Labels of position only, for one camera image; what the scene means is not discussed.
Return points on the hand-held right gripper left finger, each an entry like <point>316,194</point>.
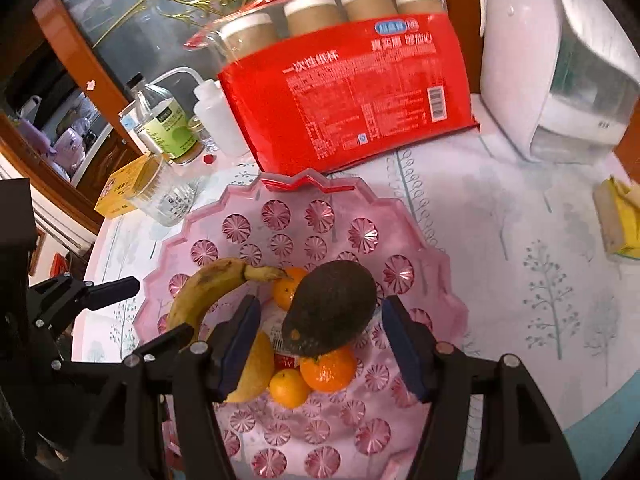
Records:
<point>240,345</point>

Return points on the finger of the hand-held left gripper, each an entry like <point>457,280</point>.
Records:
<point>110,290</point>

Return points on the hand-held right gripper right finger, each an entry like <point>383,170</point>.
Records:
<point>402,350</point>

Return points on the yellow pear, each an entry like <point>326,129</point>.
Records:
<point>260,370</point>

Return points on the small orange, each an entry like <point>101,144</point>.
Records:
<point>288,388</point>

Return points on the yellow banana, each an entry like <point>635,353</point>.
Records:
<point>200,290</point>

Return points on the mandarin orange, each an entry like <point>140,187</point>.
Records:
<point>287,290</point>
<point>327,370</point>

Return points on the dark avocado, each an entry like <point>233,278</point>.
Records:
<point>330,305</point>

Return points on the pink glass fruit bowl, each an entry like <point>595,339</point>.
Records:
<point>320,220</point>

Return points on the yellow tin box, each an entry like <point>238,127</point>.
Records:
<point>117,190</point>

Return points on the clear glass cup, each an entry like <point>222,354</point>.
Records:
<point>160,195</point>

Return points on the white tree print tablecloth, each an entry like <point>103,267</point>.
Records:
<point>525,285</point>

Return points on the glass bottle green label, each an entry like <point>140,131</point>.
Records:
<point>167,120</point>

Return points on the small glass jar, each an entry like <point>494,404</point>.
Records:
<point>205,135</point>

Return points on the white squeeze bottle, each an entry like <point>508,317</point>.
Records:
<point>220,120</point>

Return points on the yellow tissue pack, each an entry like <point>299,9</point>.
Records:
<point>620,225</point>

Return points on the red paper cup package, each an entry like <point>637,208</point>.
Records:
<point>350,100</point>

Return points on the white countertop appliance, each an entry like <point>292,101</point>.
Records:
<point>515,60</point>

